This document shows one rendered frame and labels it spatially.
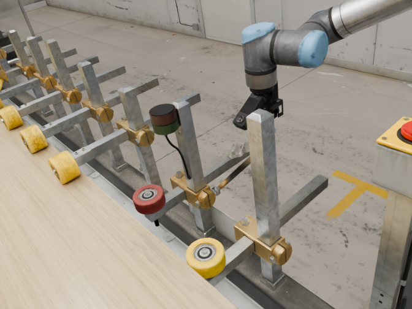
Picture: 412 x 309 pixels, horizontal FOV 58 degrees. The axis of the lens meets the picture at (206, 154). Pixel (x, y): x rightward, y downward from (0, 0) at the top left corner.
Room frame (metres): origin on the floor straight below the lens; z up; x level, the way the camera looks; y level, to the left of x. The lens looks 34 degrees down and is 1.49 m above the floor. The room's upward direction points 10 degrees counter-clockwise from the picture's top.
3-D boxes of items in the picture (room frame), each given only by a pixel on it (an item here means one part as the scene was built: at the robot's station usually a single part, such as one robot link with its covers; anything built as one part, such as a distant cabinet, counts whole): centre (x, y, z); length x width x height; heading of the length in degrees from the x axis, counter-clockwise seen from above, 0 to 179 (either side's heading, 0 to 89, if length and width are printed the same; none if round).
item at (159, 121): (0.74, 0.08, 1.11); 0.06 x 0.06 x 0.02
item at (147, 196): (0.73, 0.16, 0.85); 0.08 x 0.08 x 0.11
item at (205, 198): (0.79, 0.06, 0.85); 0.13 x 0.06 x 0.05; 36
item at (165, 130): (0.74, 0.08, 1.09); 0.06 x 0.06 x 0.02
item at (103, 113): (1.20, 0.34, 0.95); 0.13 x 0.06 x 0.05; 36
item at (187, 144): (0.77, 0.04, 0.89); 0.03 x 0.03 x 0.48; 36
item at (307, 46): (0.93, -0.29, 1.14); 0.12 x 0.12 x 0.09; 51
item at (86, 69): (1.18, 0.33, 0.89); 0.03 x 0.03 x 0.48; 36
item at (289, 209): (0.63, -0.12, 0.83); 0.43 x 0.03 x 0.04; 126
